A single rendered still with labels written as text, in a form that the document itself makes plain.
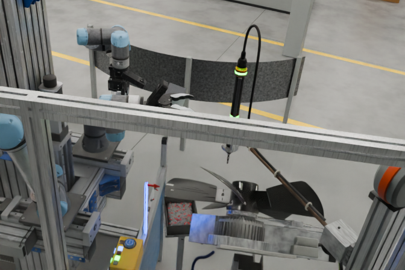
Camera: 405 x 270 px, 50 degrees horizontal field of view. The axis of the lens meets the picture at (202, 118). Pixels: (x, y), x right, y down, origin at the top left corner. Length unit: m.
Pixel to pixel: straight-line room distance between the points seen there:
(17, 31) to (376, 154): 1.41
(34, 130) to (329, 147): 0.61
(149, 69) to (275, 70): 1.09
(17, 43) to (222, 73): 2.16
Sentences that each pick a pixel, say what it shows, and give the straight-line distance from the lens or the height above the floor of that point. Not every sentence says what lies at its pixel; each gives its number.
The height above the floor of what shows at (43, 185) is 1.81.
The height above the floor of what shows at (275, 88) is 0.68.
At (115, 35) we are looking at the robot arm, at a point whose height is 1.78.
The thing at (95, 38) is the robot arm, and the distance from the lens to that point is 1.99.
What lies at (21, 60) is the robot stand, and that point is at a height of 1.70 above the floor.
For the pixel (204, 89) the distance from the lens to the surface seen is 3.76.
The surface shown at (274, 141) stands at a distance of 0.87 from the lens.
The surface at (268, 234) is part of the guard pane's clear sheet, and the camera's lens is 1.06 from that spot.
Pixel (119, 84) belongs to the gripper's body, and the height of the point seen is 1.55.
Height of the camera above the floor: 2.53
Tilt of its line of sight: 33 degrees down
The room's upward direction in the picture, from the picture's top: 6 degrees clockwise
